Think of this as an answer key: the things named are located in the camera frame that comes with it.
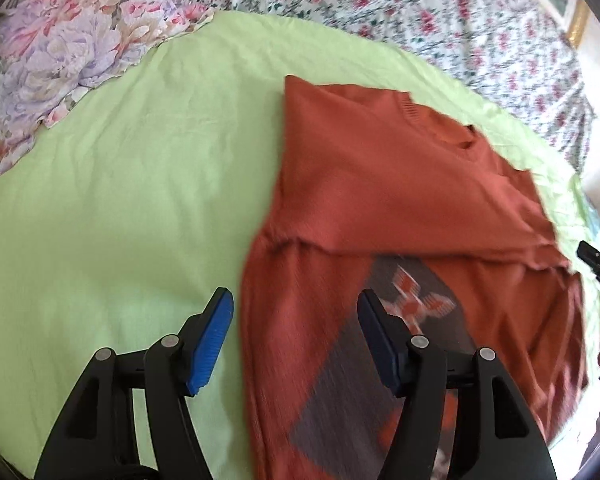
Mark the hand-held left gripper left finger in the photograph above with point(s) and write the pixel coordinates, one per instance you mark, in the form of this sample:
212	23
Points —
207	345

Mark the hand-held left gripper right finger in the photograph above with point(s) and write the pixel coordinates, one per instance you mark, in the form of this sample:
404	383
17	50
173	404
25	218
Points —
375	340

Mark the orange knit sweater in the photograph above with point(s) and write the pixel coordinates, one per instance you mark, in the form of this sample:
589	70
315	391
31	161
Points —
380	185

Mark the light green bed sheet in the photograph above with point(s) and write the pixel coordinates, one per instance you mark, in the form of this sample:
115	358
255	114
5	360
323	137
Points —
130	210

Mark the white red-flowered bedspread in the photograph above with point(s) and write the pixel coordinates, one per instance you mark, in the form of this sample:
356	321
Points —
430	10

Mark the purple floral pillow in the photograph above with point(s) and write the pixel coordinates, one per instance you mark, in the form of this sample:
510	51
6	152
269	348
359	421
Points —
80	45

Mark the gold picture frame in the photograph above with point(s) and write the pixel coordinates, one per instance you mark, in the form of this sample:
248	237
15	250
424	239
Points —
577	25

